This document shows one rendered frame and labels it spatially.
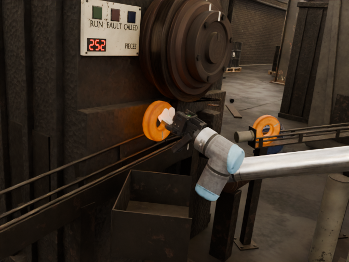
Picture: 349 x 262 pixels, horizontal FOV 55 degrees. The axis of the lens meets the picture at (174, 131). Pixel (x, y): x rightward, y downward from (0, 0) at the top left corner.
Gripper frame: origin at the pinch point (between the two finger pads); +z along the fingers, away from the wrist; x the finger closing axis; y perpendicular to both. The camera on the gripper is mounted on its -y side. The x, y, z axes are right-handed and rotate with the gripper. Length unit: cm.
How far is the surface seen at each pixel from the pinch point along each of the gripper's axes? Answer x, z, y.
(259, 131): -65, -19, -10
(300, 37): -430, 99, 9
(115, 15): 13.7, 21.3, 31.1
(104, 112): 20.2, 9.4, -0.2
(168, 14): 0.0, 9.6, 36.5
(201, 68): -12.3, -3.6, 21.1
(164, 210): 21.1, -27.9, -16.6
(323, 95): -295, 5, -26
